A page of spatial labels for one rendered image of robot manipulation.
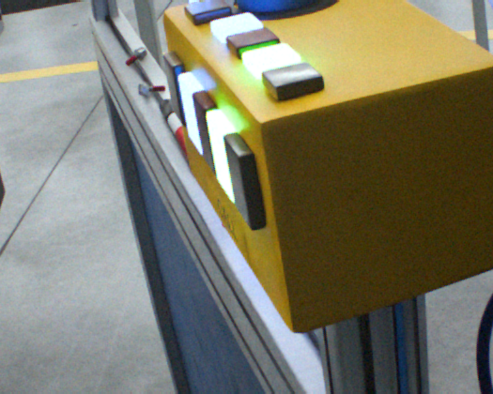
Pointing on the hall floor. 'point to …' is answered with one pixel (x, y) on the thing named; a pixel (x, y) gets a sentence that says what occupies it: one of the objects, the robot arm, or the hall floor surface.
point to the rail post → (144, 242)
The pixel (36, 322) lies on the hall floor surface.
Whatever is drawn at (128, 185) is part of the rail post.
